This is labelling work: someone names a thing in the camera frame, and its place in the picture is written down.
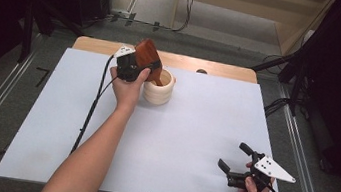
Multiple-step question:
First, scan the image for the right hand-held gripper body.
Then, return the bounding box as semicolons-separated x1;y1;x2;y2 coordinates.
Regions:
225;148;300;192

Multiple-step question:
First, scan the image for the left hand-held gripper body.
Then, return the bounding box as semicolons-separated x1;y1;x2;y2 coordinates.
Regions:
110;44;149;84

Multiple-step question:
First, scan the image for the brown wooden spoon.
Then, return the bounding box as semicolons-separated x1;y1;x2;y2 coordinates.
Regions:
129;36;171;88

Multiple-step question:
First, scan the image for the cream ribbed utensil holder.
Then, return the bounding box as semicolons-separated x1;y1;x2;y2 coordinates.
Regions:
140;65;178;108

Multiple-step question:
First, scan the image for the person's left hand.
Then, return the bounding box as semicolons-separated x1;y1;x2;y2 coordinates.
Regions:
104;62;152;116

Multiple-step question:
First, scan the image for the white table sheet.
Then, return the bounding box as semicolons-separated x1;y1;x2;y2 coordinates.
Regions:
0;40;302;192

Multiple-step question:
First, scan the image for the black tripod stand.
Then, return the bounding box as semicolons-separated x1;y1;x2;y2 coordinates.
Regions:
245;36;321;119
16;0;89;71

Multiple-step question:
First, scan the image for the black floor cable bundle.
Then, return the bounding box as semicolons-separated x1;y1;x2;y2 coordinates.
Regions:
263;94;291;121

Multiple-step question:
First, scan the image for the left hand-held gripper cable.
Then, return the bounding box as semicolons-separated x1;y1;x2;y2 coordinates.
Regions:
69;51;122;161

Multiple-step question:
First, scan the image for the black hanging cable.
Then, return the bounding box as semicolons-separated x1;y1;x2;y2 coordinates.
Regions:
171;0;197;34

